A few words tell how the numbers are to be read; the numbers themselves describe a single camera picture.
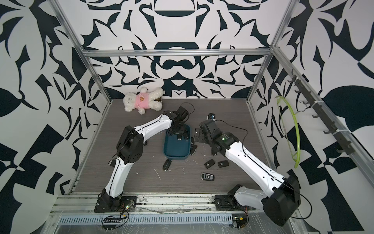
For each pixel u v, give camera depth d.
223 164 0.87
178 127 0.88
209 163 0.87
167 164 0.87
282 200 0.38
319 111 0.55
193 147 0.94
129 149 0.57
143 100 1.08
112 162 0.87
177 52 0.92
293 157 0.68
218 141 0.53
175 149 0.92
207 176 0.82
